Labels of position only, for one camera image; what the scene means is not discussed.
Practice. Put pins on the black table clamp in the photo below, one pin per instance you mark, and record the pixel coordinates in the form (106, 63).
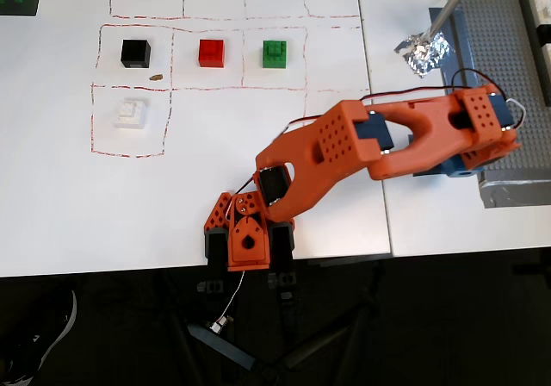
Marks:
(217, 257)
(283, 257)

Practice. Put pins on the metal stand pole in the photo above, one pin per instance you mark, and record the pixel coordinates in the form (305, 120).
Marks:
(452, 7)

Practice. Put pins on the black brick block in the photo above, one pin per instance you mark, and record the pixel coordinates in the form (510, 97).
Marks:
(135, 53)

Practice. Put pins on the white brick block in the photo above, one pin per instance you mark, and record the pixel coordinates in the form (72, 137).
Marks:
(129, 113)

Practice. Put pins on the red brick block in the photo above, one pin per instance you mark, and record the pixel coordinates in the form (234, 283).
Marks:
(212, 53)

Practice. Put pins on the black tripod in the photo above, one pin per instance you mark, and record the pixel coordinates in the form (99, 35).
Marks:
(301, 351)

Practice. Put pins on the grey studded baseplate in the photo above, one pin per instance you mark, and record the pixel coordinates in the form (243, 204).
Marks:
(516, 37)

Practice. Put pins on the crumpled aluminium foil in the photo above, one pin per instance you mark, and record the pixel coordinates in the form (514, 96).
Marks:
(424, 56)

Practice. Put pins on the black and white shoe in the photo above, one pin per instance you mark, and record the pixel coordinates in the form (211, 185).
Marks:
(39, 351)

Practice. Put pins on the grey tape patch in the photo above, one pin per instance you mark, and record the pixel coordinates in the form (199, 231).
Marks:
(516, 190)

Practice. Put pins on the grey tape strip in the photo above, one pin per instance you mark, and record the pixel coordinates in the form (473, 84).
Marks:
(462, 45)

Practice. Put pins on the dark square marker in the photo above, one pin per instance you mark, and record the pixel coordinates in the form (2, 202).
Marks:
(30, 2)

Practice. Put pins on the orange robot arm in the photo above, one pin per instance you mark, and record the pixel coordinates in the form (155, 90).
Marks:
(331, 145)

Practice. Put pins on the black and white brick stack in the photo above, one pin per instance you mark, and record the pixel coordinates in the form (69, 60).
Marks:
(542, 24)

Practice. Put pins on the small brown crumb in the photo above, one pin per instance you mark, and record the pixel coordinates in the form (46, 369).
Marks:
(156, 77)

